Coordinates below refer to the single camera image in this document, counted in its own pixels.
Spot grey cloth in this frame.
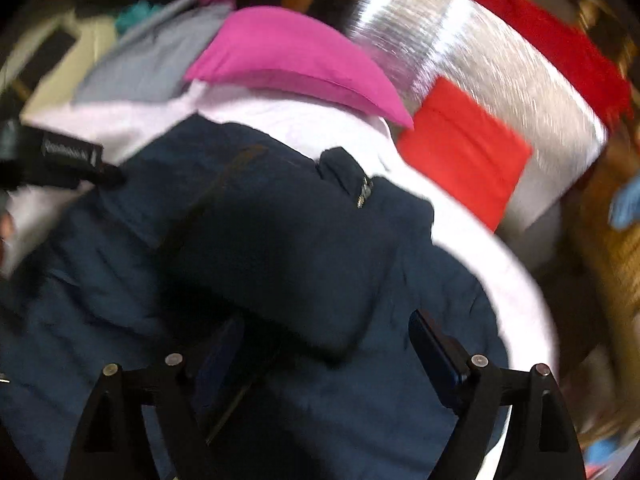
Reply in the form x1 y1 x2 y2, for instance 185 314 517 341
72 0 237 107

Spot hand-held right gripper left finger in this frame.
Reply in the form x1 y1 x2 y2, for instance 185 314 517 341
64 312 247 480

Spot navy blue pants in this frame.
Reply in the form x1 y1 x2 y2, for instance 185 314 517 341
0 114 512 480

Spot white bed sheet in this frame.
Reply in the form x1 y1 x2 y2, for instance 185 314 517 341
0 79 557 480

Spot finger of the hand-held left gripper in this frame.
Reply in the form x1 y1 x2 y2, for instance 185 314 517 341
70 162 127 190

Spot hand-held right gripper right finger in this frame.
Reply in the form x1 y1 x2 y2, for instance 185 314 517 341
408 309 587 480

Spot silver metal bin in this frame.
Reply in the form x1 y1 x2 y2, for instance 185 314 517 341
345 0 610 232

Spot red blanket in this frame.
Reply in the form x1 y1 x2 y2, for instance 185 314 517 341
440 0 634 127

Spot teal cloth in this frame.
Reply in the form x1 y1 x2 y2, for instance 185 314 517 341
116 1 165 34

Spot blue cloth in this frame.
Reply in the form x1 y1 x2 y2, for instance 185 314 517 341
608 172 640 232

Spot cream mattress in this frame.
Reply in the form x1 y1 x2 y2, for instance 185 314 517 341
20 10 123 117

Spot bright pink garment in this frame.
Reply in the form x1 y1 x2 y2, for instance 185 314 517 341
184 6 415 131

